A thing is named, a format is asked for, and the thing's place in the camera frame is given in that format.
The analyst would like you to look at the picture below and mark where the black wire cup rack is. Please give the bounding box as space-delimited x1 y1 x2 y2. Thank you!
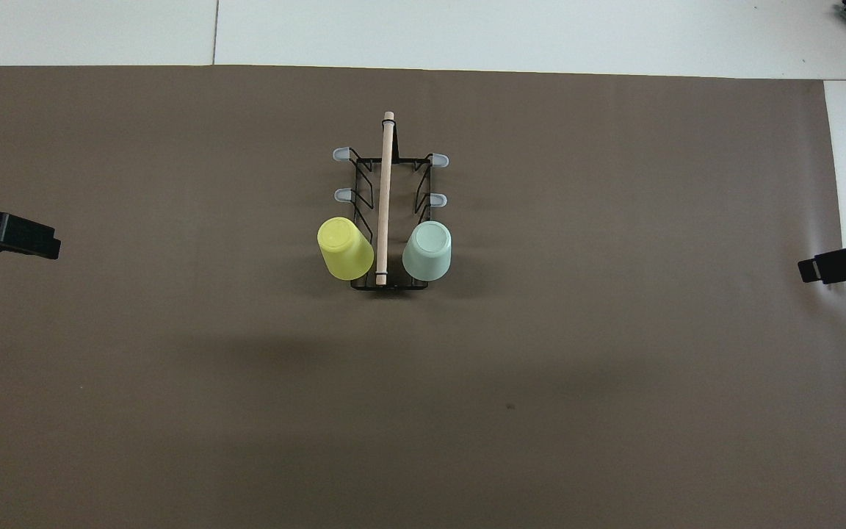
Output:
333 111 450 292

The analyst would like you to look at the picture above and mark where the pale green plastic cup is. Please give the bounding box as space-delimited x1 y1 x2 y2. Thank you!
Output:
402 220 452 281

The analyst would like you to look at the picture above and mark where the yellow plastic cup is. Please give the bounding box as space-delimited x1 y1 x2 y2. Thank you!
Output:
317 217 375 281

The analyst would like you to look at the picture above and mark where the brown table mat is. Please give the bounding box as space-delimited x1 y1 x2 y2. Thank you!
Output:
0 65 846 529

